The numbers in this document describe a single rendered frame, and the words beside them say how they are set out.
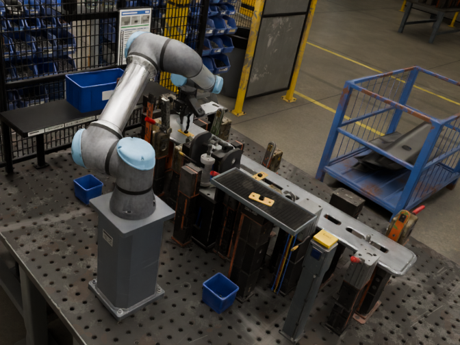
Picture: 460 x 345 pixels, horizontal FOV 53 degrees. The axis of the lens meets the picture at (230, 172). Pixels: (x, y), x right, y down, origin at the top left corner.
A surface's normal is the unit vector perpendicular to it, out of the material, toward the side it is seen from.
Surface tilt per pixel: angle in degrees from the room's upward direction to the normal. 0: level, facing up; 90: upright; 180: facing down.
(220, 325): 0
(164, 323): 0
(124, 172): 90
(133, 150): 7
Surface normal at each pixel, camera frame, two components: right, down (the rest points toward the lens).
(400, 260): 0.17, -0.84
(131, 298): 0.69, 0.47
